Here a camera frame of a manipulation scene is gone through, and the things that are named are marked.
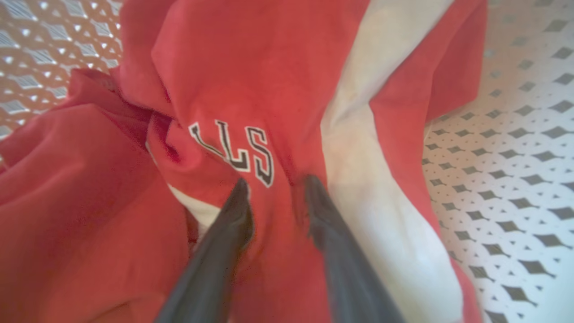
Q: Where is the red garment with white panel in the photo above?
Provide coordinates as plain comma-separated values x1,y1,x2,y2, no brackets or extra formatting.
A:
0,67,211,323

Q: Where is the cream perforated plastic laundry basket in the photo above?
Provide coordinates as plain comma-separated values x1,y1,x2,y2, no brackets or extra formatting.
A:
0,0,574,323

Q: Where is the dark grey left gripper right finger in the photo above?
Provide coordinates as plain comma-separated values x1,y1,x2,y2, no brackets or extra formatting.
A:
303,174,407,323

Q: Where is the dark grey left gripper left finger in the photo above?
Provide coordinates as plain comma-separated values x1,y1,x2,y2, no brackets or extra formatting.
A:
155,178,254,323

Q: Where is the red jersey with white stripe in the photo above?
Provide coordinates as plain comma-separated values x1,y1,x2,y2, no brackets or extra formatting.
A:
112,0,489,323

